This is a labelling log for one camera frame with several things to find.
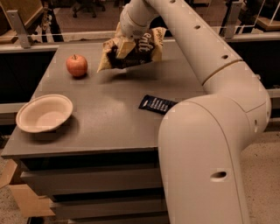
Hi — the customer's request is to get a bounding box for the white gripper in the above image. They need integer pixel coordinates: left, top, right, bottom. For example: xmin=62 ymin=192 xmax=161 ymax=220
xmin=115 ymin=5 xmax=149 ymax=59

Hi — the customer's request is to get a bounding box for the brown chip bag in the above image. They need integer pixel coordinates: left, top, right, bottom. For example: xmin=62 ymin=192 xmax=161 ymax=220
xmin=97 ymin=27 xmax=166 ymax=72

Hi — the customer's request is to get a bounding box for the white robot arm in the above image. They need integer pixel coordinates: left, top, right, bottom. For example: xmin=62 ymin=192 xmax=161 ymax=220
xmin=120 ymin=0 xmax=271 ymax=224

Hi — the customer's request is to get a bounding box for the red apple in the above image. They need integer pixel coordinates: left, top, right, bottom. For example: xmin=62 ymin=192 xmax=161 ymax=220
xmin=66 ymin=54 xmax=88 ymax=77

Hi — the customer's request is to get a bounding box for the black office chair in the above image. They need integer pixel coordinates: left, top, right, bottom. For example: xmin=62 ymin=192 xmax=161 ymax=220
xmin=73 ymin=0 xmax=106 ymax=18

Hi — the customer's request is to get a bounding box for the dark blue snack packet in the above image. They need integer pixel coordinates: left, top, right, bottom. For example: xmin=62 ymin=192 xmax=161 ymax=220
xmin=138 ymin=94 xmax=177 ymax=115

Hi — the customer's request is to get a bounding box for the metal railing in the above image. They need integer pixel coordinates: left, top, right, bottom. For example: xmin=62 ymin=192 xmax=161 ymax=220
xmin=0 ymin=1 xmax=280 ymax=55

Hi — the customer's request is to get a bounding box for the white paper bowl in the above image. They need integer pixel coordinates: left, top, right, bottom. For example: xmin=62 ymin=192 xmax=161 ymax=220
xmin=16 ymin=94 xmax=74 ymax=133

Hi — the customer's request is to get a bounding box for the grey drawer cabinet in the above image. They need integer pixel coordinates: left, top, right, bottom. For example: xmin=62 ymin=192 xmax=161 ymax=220
xmin=2 ymin=40 xmax=203 ymax=224

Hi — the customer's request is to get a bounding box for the cardboard box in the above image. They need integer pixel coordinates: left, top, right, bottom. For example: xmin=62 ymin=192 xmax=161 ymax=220
xmin=0 ymin=159 xmax=54 ymax=218

